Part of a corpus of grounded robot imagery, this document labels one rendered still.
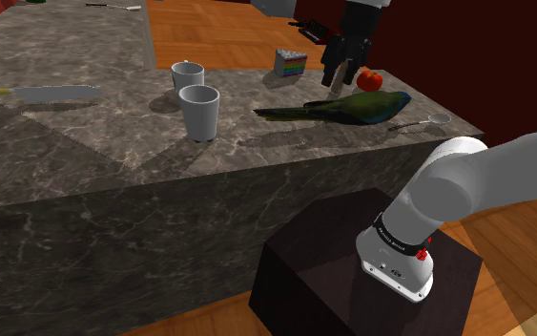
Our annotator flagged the silver spoon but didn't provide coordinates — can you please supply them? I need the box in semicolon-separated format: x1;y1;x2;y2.
387;112;453;133

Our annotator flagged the dark handled silver utensil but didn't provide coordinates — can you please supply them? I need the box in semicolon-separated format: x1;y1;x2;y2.
84;2;143;11

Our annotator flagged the yellow handled kitchen knife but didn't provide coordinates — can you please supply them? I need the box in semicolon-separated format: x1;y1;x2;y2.
0;84;105;105

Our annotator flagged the pale grey slim stick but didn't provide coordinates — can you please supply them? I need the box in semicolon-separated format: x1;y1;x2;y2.
327;61;351;101

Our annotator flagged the green parrot figure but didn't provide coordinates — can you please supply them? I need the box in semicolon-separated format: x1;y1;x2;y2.
252;90;413;127

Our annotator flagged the red and black box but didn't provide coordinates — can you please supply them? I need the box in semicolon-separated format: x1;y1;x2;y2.
288;18;341;46

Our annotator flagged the small white cup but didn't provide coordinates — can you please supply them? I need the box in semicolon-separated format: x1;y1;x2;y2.
170;60;206;95

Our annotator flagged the rainbow cake slice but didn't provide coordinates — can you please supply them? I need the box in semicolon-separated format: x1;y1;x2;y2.
273;48;309;79

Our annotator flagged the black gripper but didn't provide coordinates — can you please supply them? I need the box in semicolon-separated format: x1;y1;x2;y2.
320;1;384;89

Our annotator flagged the grey box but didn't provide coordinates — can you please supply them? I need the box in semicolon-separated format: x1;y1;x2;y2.
250;0;298;19

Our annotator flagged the dark robot stand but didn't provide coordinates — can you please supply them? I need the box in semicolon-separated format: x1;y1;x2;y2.
248;187;484;336

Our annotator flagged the red tomato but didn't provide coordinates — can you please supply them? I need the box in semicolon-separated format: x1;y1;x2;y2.
355;69;384;94

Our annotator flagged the tall white cup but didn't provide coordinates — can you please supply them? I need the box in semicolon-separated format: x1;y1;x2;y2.
177;84;221;143

